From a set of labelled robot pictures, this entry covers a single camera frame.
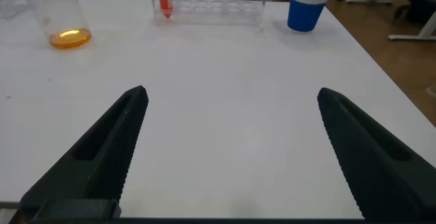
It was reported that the long white standing desk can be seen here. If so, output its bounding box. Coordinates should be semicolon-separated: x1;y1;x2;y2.
345;0;436;42

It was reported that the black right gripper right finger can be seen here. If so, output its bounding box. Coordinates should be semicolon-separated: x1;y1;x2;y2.
317;87;436;223

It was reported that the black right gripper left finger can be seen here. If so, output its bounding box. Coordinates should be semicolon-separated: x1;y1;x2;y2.
19;84;150;208

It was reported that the blue sleeved white paper cup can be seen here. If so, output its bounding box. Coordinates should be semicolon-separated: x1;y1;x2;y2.
287;0;334;33

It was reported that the clear glass beaker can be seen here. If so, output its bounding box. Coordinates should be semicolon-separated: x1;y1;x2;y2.
16;0;93;50

